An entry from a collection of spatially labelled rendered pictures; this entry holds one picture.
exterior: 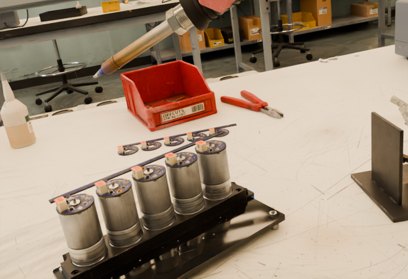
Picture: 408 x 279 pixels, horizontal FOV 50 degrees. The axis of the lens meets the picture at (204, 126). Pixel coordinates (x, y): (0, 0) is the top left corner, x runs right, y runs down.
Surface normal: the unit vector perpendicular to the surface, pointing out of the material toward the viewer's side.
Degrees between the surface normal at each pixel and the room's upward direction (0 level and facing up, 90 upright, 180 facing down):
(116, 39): 90
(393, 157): 90
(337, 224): 0
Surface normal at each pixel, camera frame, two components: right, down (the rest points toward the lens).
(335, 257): -0.14, -0.93
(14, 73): 0.26, 0.31
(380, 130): -0.98, 0.17
